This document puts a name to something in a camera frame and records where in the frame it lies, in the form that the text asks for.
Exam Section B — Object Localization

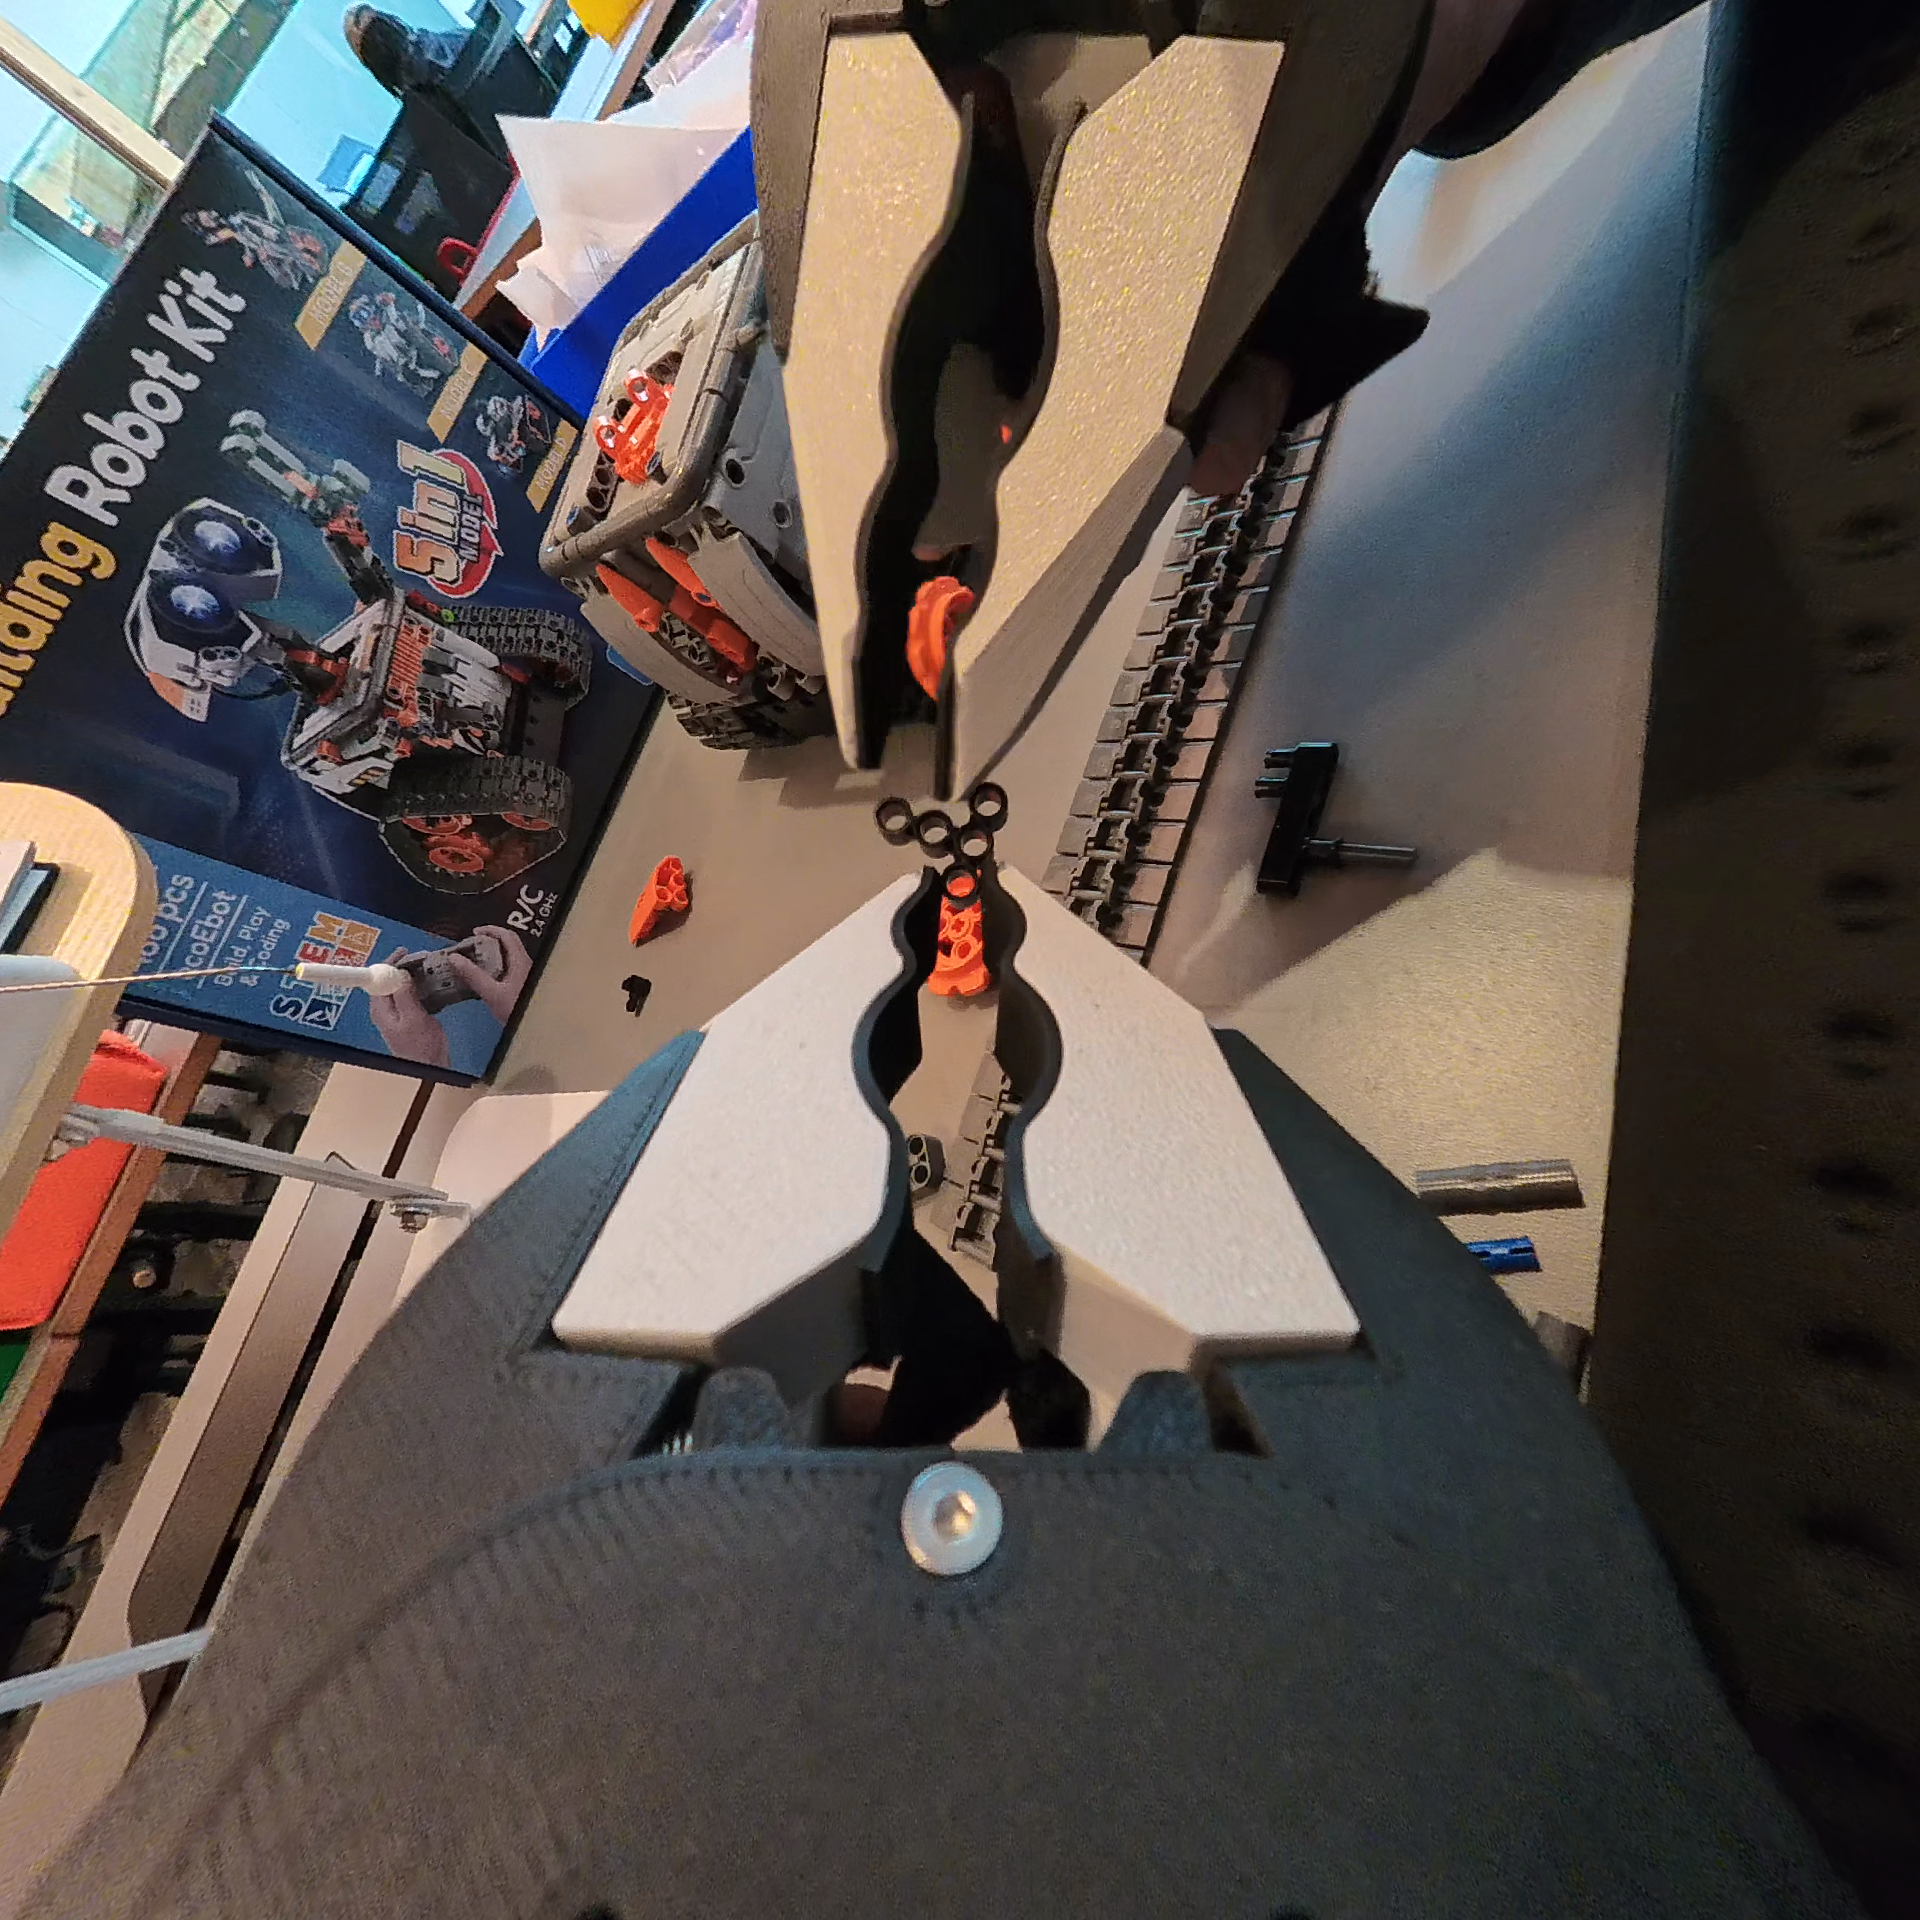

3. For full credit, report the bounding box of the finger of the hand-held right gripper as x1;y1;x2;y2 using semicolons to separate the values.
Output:
752;16;1041;777
937;31;1354;798

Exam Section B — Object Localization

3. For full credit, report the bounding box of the instruction booklet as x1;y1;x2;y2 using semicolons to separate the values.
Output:
480;45;752;326

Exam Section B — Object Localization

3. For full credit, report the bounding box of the orange pin connector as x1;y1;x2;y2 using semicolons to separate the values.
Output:
919;886;1002;1001

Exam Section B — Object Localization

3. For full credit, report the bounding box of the white book stand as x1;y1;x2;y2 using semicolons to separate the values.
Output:
0;945;467;1231

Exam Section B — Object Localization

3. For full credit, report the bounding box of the orange toy piece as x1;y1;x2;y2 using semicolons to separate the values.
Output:
900;570;982;696

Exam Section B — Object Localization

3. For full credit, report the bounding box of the black holed connector piece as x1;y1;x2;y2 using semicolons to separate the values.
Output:
881;782;1012;902

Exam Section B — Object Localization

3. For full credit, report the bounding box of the grey track chain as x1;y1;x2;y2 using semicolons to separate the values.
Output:
916;406;1337;1238

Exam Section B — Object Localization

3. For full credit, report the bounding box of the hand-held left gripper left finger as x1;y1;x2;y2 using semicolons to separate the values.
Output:
552;877;946;1426

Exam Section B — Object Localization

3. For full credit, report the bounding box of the robot kit box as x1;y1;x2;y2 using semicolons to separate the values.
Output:
0;121;668;1088

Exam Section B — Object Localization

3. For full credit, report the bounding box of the grey axle tube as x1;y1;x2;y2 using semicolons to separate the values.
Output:
1411;1151;1586;1213

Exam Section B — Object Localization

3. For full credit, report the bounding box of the black dimpled mat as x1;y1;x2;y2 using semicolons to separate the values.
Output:
1585;0;1920;1920

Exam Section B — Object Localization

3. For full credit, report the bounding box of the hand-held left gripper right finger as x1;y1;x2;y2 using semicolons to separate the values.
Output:
968;871;1366;1426

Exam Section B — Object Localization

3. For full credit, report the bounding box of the blue plastic bin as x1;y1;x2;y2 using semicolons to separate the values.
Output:
516;127;769;423

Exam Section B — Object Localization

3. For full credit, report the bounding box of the black lever with grey axle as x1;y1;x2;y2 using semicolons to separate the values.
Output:
1256;736;1422;897

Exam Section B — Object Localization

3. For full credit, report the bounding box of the red container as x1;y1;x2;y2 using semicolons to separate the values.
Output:
0;1030;188;1336

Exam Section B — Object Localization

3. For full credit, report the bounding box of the grey toy robot vehicle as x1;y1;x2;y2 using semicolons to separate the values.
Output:
536;225;873;752

